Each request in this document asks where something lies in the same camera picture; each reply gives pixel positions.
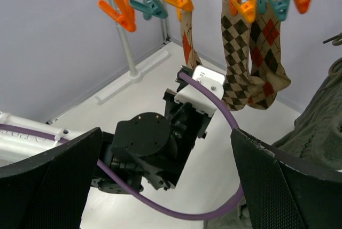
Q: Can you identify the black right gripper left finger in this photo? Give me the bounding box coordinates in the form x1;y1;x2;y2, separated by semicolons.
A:
1;127;103;228

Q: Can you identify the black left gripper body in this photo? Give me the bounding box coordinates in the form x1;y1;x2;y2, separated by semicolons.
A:
163;89;212;154

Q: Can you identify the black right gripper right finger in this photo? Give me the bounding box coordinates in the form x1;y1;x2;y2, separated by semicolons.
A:
231;129;341;229

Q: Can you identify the brown beige checked sock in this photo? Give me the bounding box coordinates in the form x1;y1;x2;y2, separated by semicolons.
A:
221;0;265;111

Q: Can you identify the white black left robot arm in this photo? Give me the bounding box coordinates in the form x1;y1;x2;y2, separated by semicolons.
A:
1;90;211;192

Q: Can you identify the olive green hanging garment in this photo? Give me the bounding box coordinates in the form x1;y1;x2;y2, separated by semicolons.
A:
203;32;342;229

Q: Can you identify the white metal clothes rack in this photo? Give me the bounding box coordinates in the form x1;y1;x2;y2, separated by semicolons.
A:
104;0;172;82

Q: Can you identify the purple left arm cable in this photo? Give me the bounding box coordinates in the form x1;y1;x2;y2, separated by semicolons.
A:
0;70;245;222

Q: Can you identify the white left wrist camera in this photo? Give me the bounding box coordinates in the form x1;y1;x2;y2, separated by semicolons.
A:
174;65;231;120

